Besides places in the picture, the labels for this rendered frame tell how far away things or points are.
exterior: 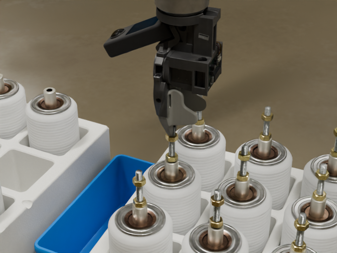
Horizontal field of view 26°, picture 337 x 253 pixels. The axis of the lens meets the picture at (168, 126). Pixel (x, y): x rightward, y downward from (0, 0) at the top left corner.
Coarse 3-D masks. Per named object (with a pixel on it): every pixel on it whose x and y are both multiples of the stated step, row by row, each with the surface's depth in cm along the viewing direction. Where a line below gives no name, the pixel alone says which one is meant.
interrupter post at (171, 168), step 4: (164, 160) 115; (164, 164) 116; (168, 164) 114; (172, 164) 114; (176, 164) 115; (164, 168) 116; (168, 168) 115; (172, 168) 115; (176, 168) 115; (164, 172) 117; (168, 172) 115; (172, 172) 115; (176, 172) 116; (168, 176) 116; (172, 176) 116; (176, 176) 116
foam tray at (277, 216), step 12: (228, 156) 133; (228, 168) 133; (300, 180) 127; (204, 192) 125; (300, 192) 125; (204, 204) 124; (288, 204) 122; (204, 216) 119; (276, 216) 119; (276, 228) 117; (108, 240) 114; (180, 240) 114; (276, 240) 114; (96, 252) 112; (108, 252) 113; (180, 252) 112; (264, 252) 112
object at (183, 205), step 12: (144, 192) 116; (156, 192) 114; (168, 192) 113; (180, 192) 114; (192, 192) 114; (156, 204) 115; (168, 204) 114; (180, 204) 114; (192, 204) 116; (180, 216) 116; (192, 216) 117; (180, 228) 117
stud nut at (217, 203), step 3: (213, 195) 100; (213, 198) 100; (222, 198) 100; (213, 201) 99; (216, 201) 99; (219, 201) 99; (222, 201) 99; (213, 204) 99; (216, 204) 99; (219, 204) 99; (222, 204) 100
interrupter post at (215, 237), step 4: (208, 224) 103; (208, 228) 102; (212, 228) 102; (216, 228) 102; (220, 228) 102; (208, 232) 103; (212, 232) 102; (216, 232) 102; (220, 232) 102; (208, 236) 103; (212, 236) 102; (216, 236) 102; (220, 236) 102; (208, 240) 103; (212, 240) 103; (216, 240) 102; (220, 240) 103; (212, 244) 103; (216, 244) 103; (220, 244) 103
